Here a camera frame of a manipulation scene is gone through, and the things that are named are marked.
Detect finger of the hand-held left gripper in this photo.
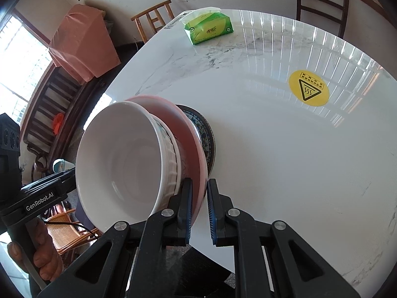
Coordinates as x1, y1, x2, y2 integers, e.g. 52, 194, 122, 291
46, 167, 77, 193

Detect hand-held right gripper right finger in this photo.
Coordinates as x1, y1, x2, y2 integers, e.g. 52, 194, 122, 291
207, 178, 362, 298

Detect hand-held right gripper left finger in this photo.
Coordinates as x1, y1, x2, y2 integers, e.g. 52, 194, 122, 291
37, 178, 193, 298

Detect small cartoon print bowl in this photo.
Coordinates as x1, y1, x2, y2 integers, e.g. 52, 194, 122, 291
76, 101, 172, 224

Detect blue floral patterned plate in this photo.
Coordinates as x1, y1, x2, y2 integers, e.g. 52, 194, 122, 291
176, 105, 216, 178

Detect pink plate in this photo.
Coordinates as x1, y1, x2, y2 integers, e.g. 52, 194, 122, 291
126, 95, 208, 224

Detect person's left hand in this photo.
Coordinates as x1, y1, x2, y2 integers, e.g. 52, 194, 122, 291
7, 217, 64, 282

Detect rattan chair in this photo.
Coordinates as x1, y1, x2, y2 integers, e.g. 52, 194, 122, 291
44, 208, 103, 256

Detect orange object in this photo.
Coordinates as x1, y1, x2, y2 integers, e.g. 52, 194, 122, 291
51, 113, 65, 135

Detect dark wooden bench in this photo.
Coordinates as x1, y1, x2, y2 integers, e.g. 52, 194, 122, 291
19, 66, 115, 163

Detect barred window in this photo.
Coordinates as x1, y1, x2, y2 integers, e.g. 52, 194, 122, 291
0, 9, 52, 125

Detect pink cloth cover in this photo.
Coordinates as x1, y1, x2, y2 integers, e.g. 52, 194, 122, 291
48, 4, 122, 83

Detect yellow warning sticker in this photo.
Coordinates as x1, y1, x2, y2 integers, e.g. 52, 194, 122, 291
289, 69, 330, 106

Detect light wooden chair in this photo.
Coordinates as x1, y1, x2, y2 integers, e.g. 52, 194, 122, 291
131, 0, 176, 44

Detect green tissue pack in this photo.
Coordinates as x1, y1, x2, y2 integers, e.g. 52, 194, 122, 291
181, 7, 235, 47

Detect dark wooden chair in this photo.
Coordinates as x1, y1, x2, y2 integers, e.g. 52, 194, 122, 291
295, 0, 350, 39

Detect black cable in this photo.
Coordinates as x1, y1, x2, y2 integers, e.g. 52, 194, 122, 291
43, 220, 100, 240

